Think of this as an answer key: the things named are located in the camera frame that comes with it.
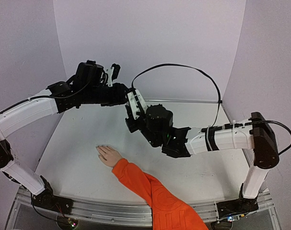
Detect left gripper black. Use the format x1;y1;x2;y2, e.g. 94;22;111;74
83;82;137;107

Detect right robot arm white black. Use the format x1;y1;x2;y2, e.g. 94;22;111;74
126;104;279;200

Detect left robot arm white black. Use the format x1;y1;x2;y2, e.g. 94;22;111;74
0;60;128;209

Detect orange sleeve forearm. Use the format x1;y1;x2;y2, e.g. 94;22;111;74
112;159;208;230

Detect mannequin hand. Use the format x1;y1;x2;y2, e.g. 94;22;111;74
96;145;122;168

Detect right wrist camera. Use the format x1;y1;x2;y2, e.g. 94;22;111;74
127;88;148;120

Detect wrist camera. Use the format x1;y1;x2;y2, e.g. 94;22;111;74
127;88;148;120
105;63;121;87

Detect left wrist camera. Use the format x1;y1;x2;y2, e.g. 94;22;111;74
105;63;121;87

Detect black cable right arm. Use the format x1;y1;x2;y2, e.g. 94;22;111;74
131;64;223;127

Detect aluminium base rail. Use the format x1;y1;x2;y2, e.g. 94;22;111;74
5;188;281;230

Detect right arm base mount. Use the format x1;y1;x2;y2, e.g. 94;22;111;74
217;194;259;220

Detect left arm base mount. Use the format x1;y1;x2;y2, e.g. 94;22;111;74
32;182;73;215

